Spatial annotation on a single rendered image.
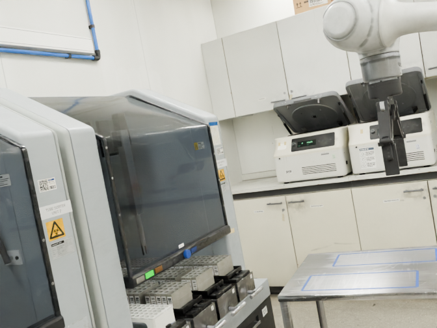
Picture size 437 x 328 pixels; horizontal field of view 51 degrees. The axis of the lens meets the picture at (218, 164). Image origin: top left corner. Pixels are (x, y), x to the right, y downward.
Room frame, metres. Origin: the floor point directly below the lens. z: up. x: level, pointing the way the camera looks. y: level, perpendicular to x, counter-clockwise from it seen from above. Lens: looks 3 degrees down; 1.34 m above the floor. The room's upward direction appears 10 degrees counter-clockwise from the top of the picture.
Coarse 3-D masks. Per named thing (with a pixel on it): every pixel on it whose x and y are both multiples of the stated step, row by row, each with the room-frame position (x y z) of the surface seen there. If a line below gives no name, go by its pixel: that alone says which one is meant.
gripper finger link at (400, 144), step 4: (396, 140) 1.15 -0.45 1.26; (400, 140) 1.15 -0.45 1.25; (396, 144) 1.15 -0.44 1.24; (400, 144) 1.15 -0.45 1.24; (404, 144) 1.15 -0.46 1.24; (396, 148) 1.15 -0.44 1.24; (400, 148) 1.15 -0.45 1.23; (404, 148) 1.14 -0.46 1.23; (400, 152) 1.15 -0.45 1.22; (404, 152) 1.14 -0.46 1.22; (400, 156) 1.15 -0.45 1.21; (404, 156) 1.14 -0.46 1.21; (400, 160) 1.15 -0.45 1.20; (404, 160) 1.14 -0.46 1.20; (400, 164) 1.15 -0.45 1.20; (404, 164) 1.15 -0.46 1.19
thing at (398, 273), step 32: (320, 256) 1.77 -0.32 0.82; (352, 256) 1.70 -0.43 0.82; (384, 256) 1.63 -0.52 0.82; (416, 256) 1.56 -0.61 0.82; (288, 288) 1.48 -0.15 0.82; (320, 288) 1.43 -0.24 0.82; (352, 288) 1.38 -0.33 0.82; (384, 288) 1.33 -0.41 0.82; (416, 288) 1.29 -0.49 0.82; (288, 320) 1.43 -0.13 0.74; (320, 320) 1.82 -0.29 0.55
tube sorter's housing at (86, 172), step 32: (0, 96) 1.35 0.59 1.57; (64, 96) 1.86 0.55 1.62; (160, 96) 2.00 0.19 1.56; (64, 128) 1.23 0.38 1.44; (64, 160) 1.22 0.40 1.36; (96, 160) 1.30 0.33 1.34; (96, 192) 1.27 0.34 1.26; (224, 192) 1.88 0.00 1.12; (96, 224) 1.25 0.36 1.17; (96, 256) 1.24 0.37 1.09; (96, 288) 1.22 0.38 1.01; (256, 288) 1.80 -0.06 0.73; (96, 320) 1.23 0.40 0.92; (128, 320) 1.30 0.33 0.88; (256, 320) 1.77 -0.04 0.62
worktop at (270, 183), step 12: (408, 168) 3.22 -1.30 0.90; (420, 168) 3.11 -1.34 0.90; (432, 168) 3.04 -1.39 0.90; (252, 180) 4.33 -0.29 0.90; (264, 180) 4.14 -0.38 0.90; (276, 180) 3.96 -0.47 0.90; (300, 180) 3.65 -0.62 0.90; (312, 180) 3.51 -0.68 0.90; (324, 180) 3.40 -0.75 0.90; (336, 180) 3.36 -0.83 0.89; (348, 180) 3.32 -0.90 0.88; (240, 192) 3.76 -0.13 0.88
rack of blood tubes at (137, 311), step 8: (136, 304) 1.47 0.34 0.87; (136, 312) 1.39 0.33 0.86; (144, 312) 1.38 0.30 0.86; (152, 312) 1.36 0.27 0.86; (160, 312) 1.35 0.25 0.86; (168, 312) 1.37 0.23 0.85; (136, 320) 1.34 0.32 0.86; (144, 320) 1.33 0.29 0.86; (152, 320) 1.31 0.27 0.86; (160, 320) 1.33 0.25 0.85; (168, 320) 1.37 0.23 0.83
